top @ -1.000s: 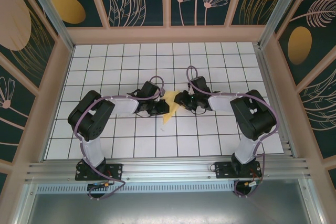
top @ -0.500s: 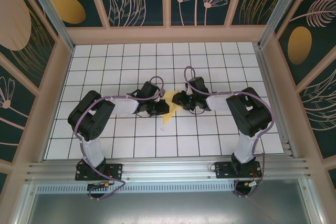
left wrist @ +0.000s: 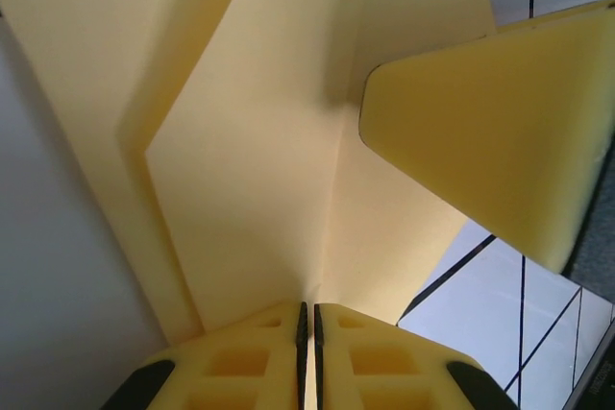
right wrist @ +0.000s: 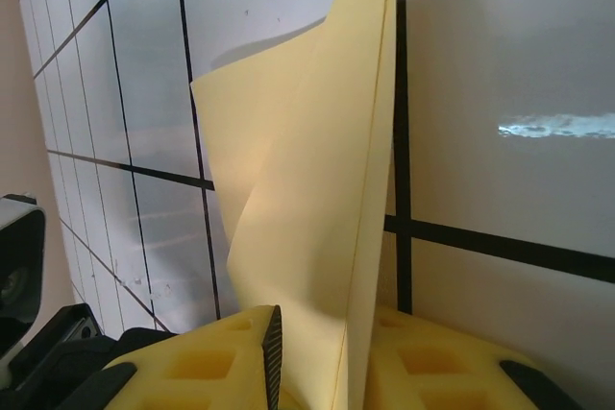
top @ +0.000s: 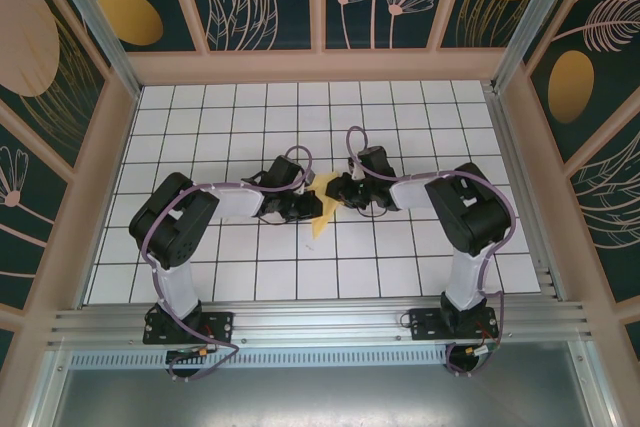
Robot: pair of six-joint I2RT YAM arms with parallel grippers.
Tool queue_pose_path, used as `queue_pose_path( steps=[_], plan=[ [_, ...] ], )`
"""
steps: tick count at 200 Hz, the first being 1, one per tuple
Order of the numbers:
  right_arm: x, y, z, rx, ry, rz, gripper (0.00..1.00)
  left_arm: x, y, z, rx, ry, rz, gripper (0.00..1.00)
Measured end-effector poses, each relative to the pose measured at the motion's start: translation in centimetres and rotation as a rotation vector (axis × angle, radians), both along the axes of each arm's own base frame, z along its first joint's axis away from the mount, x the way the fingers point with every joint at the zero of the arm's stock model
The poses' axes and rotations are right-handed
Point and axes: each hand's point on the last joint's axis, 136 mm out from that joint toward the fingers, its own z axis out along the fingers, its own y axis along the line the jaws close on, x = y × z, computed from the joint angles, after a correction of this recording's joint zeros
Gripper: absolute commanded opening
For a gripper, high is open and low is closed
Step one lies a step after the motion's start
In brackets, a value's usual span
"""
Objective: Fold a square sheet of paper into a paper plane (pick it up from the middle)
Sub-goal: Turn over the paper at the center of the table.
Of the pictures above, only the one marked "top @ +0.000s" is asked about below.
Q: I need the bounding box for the yellow cloth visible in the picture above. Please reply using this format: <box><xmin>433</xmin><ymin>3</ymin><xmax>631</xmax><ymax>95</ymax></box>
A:
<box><xmin>305</xmin><ymin>171</ymin><xmax>351</xmax><ymax>241</ymax></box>

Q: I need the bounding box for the grey sheet metal panel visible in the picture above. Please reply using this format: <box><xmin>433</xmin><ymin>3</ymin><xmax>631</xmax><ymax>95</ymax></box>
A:
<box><xmin>42</xmin><ymin>341</ymin><xmax>619</xmax><ymax>427</ymax></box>

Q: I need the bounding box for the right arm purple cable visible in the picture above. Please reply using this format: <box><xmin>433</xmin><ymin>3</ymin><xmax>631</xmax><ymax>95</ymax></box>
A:
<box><xmin>345</xmin><ymin>125</ymin><xmax>516</xmax><ymax>378</ymax></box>

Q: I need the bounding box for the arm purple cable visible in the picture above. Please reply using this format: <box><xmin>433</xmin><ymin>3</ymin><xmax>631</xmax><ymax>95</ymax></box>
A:
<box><xmin>345</xmin><ymin>125</ymin><xmax>516</xmax><ymax>378</ymax></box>
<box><xmin>141</xmin><ymin>144</ymin><xmax>314</xmax><ymax>383</ymax></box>

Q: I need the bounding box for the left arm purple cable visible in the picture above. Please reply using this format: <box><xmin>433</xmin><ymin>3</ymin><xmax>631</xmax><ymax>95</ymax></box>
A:
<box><xmin>141</xmin><ymin>144</ymin><xmax>314</xmax><ymax>383</ymax></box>

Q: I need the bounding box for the aluminium cross rail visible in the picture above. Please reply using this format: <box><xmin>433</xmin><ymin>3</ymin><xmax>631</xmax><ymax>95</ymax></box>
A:
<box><xmin>47</xmin><ymin>300</ymin><xmax>596</xmax><ymax>348</ymax></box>

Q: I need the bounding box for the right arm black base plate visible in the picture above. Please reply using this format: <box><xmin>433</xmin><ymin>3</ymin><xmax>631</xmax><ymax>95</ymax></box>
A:
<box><xmin>408</xmin><ymin>305</ymin><xmax>501</xmax><ymax>343</ymax></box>

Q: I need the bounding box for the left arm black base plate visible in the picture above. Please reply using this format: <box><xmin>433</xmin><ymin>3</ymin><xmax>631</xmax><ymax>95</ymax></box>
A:
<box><xmin>143</xmin><ymin>309</ymin><xmax>235</xmax><ymax>346</ymax></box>

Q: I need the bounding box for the slotted metal cable duct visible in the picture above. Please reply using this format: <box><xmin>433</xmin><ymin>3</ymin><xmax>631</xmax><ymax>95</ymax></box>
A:
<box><xmin>69</xmin><ymin>349</ymin><xmax>451</xmax><ymax>368</ymax></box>

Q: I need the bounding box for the aluminium side rail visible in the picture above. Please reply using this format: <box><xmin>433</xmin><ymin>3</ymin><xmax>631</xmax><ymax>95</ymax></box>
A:
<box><xmin>482</xmin><ymin>80</ymin><xmax>569</xmax><ymax>304</ymax></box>

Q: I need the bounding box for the yellow power connector with wires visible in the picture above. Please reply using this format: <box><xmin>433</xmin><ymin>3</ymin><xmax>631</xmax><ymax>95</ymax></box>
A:
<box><xmin>166</xmin><ymin>345</ymin><xmax>210</xmax><ymax>363</ymax></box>
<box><xmin>462</xmin><ymin>341</ymin><xmax>501</xmax><ymax>359</ymax></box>

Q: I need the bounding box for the aluminium corner post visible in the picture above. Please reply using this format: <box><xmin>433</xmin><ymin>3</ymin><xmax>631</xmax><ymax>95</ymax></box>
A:
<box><xmin>42</xmin><ymin>0</ymin><xmax>144</xmax><ymax>98</ymax></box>
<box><xmin>489</xmin><ymin>0</ymin><xmax>584</xmax><ymax>93</ymax></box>

